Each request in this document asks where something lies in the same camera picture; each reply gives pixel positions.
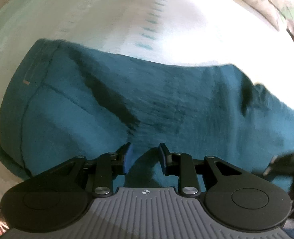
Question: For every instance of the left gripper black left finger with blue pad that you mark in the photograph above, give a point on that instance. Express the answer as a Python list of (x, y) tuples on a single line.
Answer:
[(58, 197)]

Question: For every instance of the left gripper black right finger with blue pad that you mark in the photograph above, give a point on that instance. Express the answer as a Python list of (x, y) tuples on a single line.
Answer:
[(232, 196)]

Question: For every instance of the teal pants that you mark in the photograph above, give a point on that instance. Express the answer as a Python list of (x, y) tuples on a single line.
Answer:
[(65, 100)]

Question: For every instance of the floral white bedsheet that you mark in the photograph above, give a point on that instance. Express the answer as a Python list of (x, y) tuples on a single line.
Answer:
[(186, 33)]

